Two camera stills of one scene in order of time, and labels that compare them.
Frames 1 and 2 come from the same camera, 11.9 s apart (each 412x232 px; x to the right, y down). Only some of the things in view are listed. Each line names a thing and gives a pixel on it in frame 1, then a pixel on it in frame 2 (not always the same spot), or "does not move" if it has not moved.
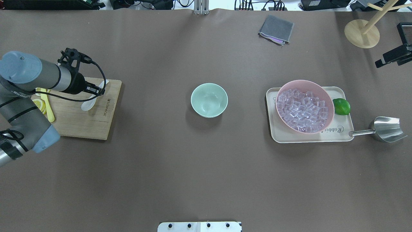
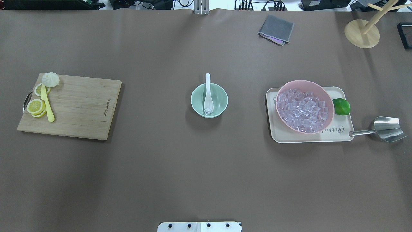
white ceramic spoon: x=87 y=105 → x=209 y=108
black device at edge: x=405 y=29 does not move
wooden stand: x=365 y=33 does not move
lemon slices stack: x=41 y=105 does not move
